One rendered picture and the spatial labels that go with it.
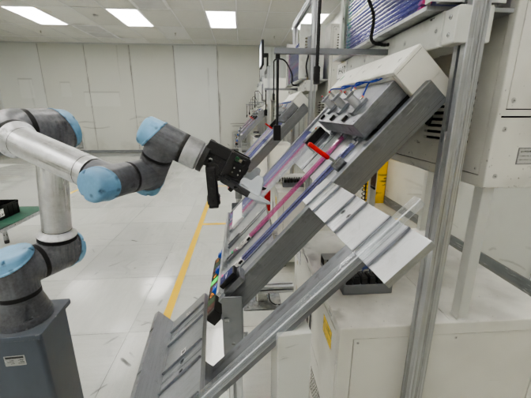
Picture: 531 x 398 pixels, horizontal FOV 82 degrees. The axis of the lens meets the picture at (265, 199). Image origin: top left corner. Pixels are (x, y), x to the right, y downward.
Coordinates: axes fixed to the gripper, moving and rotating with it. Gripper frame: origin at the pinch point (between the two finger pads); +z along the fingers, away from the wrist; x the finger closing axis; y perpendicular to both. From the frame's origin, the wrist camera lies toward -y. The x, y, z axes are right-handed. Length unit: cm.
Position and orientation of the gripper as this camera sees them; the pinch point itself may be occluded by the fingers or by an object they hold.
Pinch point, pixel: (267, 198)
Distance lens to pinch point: 81.1
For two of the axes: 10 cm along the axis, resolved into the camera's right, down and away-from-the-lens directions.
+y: 4.6, -8.6, -2.1
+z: 8.8, 4.3, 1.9
